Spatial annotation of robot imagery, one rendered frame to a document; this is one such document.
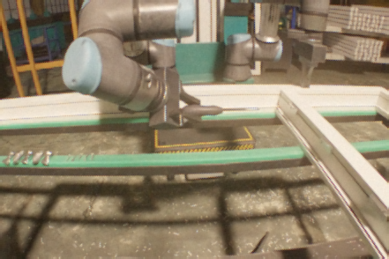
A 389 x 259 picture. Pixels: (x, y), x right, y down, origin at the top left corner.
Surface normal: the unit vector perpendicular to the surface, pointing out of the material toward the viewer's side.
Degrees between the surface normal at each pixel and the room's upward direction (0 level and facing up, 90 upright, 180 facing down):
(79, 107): 90
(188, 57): 90
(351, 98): 90
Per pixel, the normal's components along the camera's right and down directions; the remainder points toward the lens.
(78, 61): -0.57, -0.10
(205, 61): 0.12, 0.48
